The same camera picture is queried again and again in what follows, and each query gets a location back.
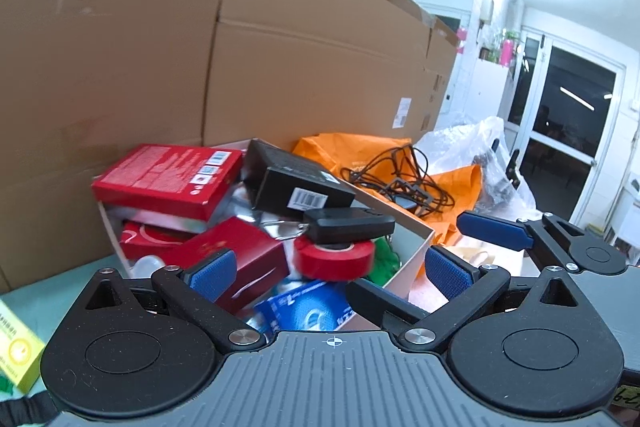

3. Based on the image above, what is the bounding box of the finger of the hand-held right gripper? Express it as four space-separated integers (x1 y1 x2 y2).
456 210 583 269
346 279 436 325

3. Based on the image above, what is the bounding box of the silver foil packet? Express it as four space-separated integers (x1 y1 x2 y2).
220 187 301 238

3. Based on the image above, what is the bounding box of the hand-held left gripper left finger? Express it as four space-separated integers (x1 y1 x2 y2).
67 248 266 353

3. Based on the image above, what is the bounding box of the glass door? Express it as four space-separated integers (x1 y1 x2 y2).
500 27 628 233

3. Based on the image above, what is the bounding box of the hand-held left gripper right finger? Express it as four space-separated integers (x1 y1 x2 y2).
397 244 596 353

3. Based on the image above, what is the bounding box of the orange bag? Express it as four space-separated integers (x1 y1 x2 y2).
291 133 483 253

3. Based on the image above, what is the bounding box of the blue box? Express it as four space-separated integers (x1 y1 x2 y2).
252 279 358 340

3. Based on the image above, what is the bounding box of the small red gift box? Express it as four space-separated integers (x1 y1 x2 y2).
170 216 291 315

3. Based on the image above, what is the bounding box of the red white packet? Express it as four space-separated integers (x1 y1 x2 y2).
119 219 201 263

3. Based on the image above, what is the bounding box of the red tape roll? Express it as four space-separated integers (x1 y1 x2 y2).
292 237 376 282

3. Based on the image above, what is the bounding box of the flat red box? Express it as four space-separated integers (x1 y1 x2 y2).
91 144 245 222

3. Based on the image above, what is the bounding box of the white round plastic item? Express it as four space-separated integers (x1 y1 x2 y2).
131 255 168 279

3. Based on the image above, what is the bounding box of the white cabinet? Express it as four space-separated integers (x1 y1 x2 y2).
462 57 513 128

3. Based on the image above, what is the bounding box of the large cardboard box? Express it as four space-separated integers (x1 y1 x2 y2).
0 0 436 295
422 17 460 132

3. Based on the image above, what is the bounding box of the clear plastic bag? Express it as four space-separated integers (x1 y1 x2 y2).
415 116 543 212

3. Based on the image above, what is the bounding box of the white box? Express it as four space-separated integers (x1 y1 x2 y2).
95 137 436 323

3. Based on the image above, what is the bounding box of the black box with barcode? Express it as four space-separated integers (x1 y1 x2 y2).
241 138 357 212

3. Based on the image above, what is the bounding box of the white paper note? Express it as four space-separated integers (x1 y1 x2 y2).
611 379 640 415

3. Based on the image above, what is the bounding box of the black strap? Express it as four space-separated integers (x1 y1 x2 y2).
0 389 58 427

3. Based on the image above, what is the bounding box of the yellow medicine box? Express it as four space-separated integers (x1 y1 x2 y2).
0 299 46 395

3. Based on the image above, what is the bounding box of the black cable with adapter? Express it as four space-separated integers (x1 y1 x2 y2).
340 146 456 214

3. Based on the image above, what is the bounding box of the black car key fob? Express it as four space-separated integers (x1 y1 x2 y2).
280 207 396 245

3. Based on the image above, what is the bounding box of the green plastic bag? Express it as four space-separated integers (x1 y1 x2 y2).
367 234 403 288

